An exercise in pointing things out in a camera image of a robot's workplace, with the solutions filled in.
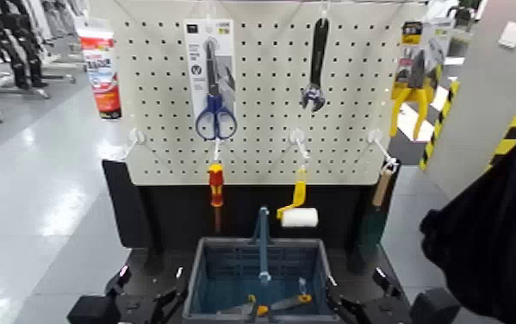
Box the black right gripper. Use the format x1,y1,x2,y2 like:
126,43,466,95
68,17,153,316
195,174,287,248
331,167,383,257
326,267,413,324

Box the white perforated pegboard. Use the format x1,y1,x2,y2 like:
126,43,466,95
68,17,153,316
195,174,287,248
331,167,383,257
110,0,428,186

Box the wooden handled green brush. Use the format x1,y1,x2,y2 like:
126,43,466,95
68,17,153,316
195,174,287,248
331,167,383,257
358,168,395,260

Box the grey blue crate with handle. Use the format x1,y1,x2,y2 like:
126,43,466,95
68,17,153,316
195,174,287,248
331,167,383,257
182,205,341,324

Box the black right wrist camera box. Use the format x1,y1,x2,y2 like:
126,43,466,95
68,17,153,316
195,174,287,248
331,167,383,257
409,287,462,324

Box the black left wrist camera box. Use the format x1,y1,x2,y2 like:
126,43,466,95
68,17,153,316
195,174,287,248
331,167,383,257
66,294,121,324

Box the yellow handled white paint roller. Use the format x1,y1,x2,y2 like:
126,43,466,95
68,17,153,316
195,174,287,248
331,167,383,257
276,166,320,228

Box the red white hanging package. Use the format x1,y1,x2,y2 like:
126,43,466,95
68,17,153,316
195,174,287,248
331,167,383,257
76,24,123,121

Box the black humanoid robot on stand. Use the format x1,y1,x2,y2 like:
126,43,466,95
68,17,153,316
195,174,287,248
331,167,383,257
0,0,51,98

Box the black adjustable wrench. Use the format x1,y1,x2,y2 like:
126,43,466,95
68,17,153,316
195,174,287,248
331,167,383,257
299,17,331,113

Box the white wall switch plate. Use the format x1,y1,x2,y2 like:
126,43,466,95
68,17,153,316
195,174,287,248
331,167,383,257
497,20,516,49

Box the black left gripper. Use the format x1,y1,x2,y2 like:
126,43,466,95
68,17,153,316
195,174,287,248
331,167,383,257
105,265,190,324

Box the black display stand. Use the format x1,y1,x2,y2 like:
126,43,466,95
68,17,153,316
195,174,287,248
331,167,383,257
102,158,414,324

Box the person in dark clothing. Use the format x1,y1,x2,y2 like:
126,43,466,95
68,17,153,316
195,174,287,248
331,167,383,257
419,141,516,324

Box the blue scissors on card package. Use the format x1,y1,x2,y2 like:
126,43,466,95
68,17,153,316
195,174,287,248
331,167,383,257
183,17,239,141

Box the red yellow screwdriver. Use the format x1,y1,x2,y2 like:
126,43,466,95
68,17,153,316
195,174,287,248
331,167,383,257
208,162,226,234

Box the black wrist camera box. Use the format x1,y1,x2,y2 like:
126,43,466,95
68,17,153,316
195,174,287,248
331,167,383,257
409,287,462,324
66,294,121,324

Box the yellow pliers in package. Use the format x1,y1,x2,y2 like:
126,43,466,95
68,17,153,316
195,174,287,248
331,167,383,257
389,17,453,140

